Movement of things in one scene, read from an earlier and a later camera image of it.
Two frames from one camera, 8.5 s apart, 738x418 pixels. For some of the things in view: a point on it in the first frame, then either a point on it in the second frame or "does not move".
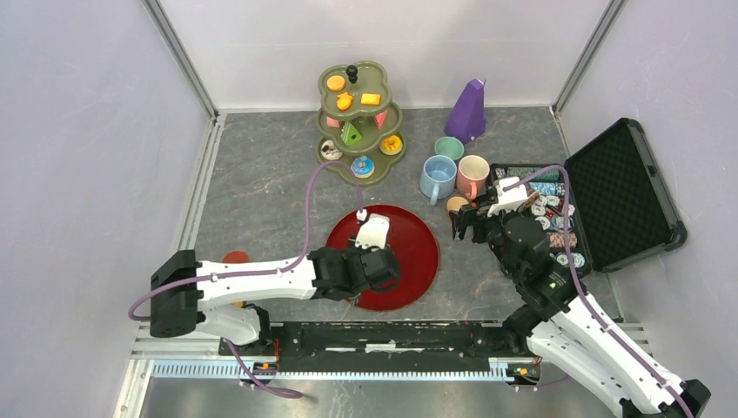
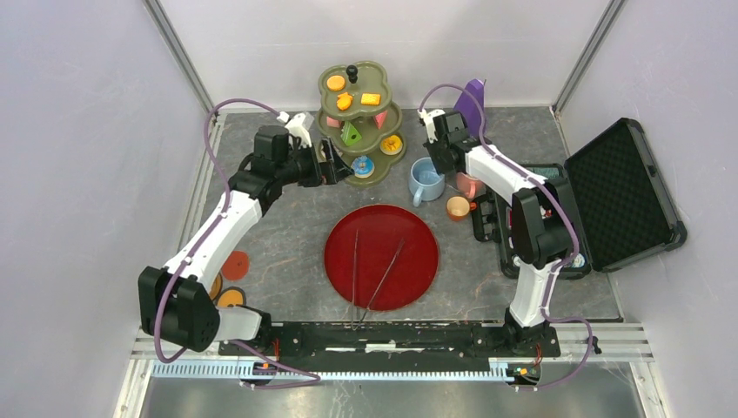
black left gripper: x=370 y=248 -> x=329 y=172
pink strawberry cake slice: x=380 y=118 does not move
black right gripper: x=469 y=215 -> x=441 y=168
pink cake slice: x=332 y=122 does not move
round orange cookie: x=336 y=83 does not move
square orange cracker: x=371 y=98 does not move
